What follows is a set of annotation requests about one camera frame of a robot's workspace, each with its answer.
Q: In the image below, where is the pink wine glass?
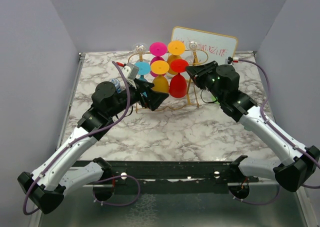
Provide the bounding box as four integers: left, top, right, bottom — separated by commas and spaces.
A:
149, 42, 168, 77

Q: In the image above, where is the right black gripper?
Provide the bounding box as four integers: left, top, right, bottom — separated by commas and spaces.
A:
185, 60, 225, 104

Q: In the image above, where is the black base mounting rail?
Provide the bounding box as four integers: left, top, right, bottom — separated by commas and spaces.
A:
72, 159, 261, 195

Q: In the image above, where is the clear wine glass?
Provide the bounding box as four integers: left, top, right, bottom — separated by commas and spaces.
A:
132, 42, 149, 55
184, 39, 199, 66

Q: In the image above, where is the gold framed whiteboard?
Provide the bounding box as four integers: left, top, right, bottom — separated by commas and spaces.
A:
171, 26, 238, 65

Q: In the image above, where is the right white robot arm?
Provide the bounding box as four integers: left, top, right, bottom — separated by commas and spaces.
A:
186, 61, 320, 192

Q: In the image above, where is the front yellow wine glass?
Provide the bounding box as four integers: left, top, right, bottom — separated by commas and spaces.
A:
150, 60, 170, 94

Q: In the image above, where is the right clear wine glass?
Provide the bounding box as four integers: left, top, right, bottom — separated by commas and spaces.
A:
184, 39, 199, 66

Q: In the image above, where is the left clear wine glass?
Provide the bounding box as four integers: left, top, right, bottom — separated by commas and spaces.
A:
132, 42, 149, 55

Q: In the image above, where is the back orange wine glass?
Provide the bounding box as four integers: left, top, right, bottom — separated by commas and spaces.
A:
166, 40, 186, 76

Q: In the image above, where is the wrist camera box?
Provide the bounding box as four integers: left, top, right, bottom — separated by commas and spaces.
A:
226, 56, 239, 65
122, 62, 139, 83

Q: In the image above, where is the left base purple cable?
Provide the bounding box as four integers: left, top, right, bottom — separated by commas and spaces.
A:
91, 174, 141, 207

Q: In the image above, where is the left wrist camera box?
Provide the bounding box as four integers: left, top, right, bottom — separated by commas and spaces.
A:
122, 62, 139, 83

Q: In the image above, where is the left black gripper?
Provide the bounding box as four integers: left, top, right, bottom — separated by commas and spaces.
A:
108, 78, 169, 118

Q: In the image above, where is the blue wine glass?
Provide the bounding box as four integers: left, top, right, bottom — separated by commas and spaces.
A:
135, 61, 151, 82

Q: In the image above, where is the red wine glass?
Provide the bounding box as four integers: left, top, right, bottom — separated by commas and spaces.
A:
169, 59, 189, 99

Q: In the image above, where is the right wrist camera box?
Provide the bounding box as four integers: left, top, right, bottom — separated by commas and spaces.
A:
226, 56, 239, 65

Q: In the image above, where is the gold wire glass rack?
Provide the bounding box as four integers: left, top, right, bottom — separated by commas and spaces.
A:
128, 46, 200, 111

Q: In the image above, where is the green wine glass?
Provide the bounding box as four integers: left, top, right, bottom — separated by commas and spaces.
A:
210, 95, 219, 104

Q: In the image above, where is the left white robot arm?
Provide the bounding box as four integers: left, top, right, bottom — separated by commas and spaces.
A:
17, 79, 169, 214

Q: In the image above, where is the blue patterned small jar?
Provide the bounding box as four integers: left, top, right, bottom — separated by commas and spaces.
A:
109, 78, 122, 93

